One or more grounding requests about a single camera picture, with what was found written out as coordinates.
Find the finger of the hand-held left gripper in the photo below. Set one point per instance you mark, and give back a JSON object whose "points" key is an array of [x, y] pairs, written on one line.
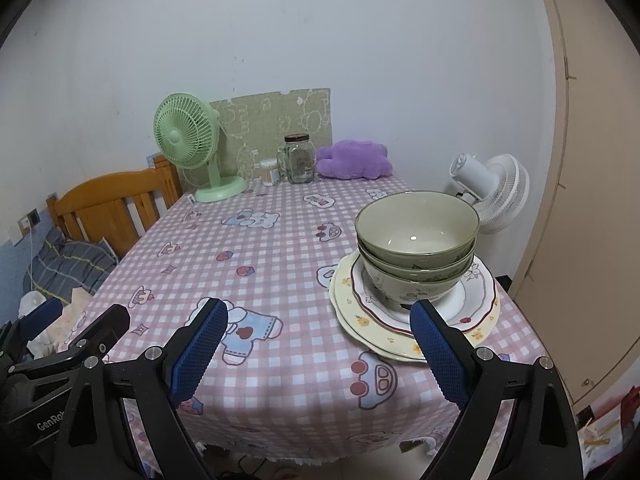
{"points": [[42, 315], [107, 327]]}

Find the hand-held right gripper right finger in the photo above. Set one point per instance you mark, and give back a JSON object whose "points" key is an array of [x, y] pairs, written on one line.
{"points": [[440, 355]]}

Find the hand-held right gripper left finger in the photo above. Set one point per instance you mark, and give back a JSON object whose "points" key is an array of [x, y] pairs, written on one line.
{"points": [[197, 350]]}

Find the scalloped yellow floral plate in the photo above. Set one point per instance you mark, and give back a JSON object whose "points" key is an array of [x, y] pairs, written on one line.
{"points": [[395, 354]]}

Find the white red-rimmed plate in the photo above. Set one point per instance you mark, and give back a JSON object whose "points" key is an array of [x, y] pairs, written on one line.
{"points": [[475, 285]]}

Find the round yellow floral plate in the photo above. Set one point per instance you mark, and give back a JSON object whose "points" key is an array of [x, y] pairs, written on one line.
{"points": [[350, 310]]}

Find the green-grey leaf-print bowl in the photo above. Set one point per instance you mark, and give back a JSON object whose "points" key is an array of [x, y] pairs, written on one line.
{"points": [[415, 225], [380, 265]]}

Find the white plastic bag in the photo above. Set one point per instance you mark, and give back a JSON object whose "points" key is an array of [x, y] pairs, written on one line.
{"points": [[29, 305]]}

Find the peach cloth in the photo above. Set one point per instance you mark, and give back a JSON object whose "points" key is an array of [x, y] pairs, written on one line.
{"points": [[75, 315]]}

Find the grey plaid pillow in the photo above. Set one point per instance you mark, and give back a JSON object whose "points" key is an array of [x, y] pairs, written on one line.
{"points": [[70, 265]]}

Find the pink checked tablecloth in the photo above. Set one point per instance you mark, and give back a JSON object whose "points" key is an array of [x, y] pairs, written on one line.
{"points": [[280, 270]]}

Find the wooden bed headboard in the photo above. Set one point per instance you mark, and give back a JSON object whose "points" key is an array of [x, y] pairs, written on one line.
{"points": [[100, 195]]}

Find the white clip fan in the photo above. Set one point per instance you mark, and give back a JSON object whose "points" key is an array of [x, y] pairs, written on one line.
{"points": [[500, 195]]}

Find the colourful printed bag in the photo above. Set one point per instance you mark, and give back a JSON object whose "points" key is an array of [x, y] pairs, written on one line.
{"points": [[610, 420]]}

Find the cotton swab container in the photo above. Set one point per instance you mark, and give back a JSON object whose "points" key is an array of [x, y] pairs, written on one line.
{"points": [[270, 172]]}

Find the green desk fan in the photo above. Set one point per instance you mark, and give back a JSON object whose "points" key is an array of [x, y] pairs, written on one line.
{"points": [[175, 135]]}

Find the purple plush cushion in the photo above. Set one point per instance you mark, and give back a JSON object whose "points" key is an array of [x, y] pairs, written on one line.
{"points": [[350, 160]]}

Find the glass jar with dark lid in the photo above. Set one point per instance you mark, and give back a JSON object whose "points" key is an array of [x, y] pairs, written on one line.
{"points": [[300, 160]]}

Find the beige wardrobe door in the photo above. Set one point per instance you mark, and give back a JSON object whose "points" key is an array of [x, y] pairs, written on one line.
{"points": [[600, 185]]}

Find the green printed board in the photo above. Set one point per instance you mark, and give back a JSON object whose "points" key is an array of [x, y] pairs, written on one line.
{"points": [[270, 115]]}

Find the wall socket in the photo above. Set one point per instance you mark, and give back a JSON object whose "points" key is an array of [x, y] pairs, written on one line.
{"points": [[33, 217]]}

